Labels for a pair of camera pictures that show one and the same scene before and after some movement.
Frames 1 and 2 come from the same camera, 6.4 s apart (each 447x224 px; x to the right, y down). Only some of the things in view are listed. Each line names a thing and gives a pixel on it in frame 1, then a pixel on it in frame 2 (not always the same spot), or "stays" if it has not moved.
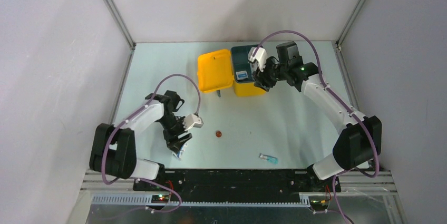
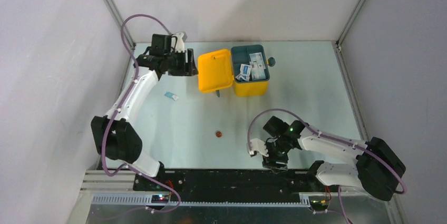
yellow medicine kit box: x=215 y=74 stays
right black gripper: x=260 y=77 to x=270 y=162
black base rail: x=240 y=185 stays
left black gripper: x=174 y=143 to x=188 y=68
